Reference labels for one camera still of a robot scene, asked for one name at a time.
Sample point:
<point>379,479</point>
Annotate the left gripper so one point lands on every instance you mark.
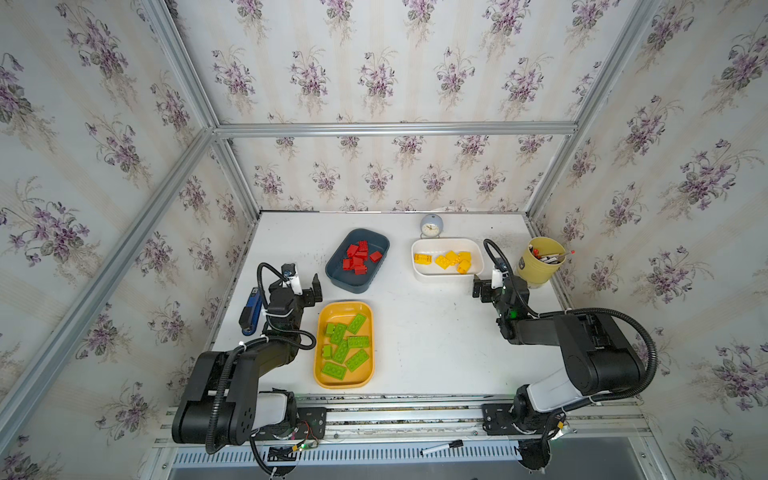
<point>303,297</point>

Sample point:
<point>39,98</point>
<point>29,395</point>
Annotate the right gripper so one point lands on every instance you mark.
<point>489,291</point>

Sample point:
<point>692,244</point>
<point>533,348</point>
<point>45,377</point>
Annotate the yellow lego brick pile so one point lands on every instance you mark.
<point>464,266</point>

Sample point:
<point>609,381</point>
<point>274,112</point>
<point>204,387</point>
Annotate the green lego brick top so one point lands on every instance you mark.
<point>361,342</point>

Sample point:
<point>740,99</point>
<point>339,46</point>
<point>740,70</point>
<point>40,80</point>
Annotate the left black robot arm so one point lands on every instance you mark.
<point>219,404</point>

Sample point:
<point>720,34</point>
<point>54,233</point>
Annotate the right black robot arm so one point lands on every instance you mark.
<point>607,355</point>

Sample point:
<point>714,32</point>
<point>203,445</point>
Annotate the blue stapler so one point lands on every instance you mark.
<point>250,314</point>

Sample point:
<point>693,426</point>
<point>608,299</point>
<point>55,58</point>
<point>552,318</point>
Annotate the yellow pen cup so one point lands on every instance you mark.
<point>540,260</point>

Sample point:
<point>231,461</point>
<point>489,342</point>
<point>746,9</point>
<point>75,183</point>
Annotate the dark teal plastic bin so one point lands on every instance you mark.
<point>348,280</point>

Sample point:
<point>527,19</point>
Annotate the yellow plastic tray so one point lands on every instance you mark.
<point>343,313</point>

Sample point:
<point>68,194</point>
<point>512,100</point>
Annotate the white plastic bin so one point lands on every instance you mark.
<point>439,247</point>

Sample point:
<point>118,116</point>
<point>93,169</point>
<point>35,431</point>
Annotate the light blue desk clock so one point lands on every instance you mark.
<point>431,226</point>

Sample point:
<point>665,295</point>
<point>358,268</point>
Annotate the black marker pen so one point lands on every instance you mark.
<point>441,448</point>

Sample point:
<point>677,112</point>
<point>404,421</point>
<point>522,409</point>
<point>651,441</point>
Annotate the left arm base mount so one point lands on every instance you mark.
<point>306,423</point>

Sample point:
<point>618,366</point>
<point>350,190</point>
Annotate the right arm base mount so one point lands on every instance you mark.
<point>501,419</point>

